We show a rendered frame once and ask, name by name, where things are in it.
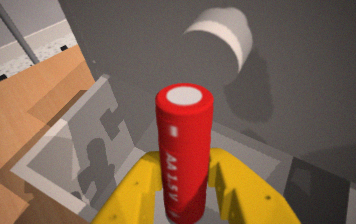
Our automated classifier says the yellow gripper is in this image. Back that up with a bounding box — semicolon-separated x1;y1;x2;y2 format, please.
90;148;301;224

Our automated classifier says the red aa battery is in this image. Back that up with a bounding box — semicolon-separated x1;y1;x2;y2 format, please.
155;83;214;224

